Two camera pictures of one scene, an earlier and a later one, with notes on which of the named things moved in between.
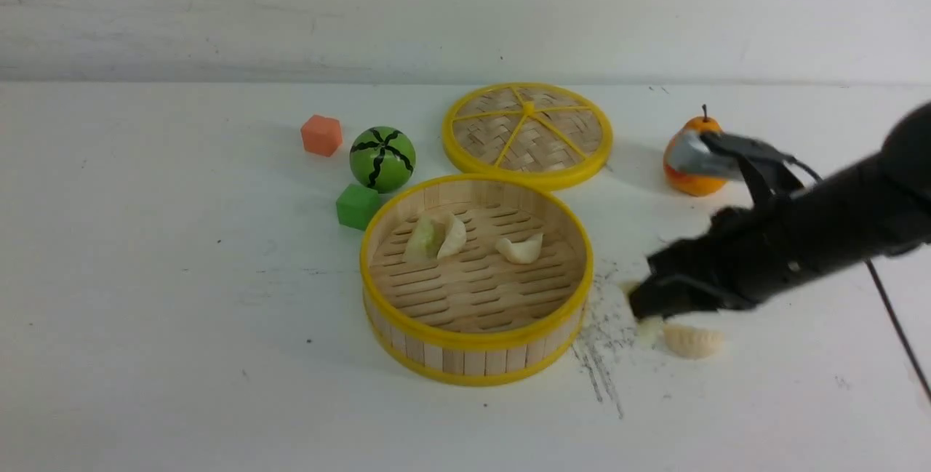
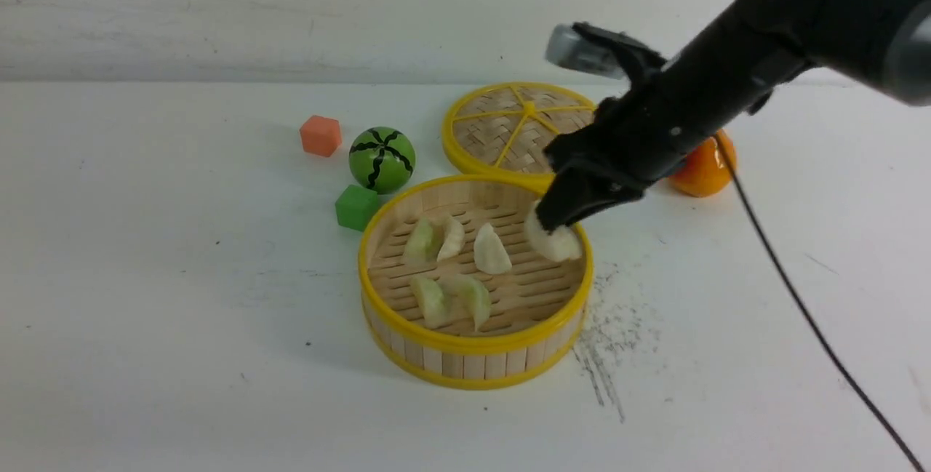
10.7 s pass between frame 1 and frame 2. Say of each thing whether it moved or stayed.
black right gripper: moved
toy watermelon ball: stayed
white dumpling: stayed
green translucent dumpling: stayed
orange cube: stayed
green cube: stayed
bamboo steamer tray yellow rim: stayed
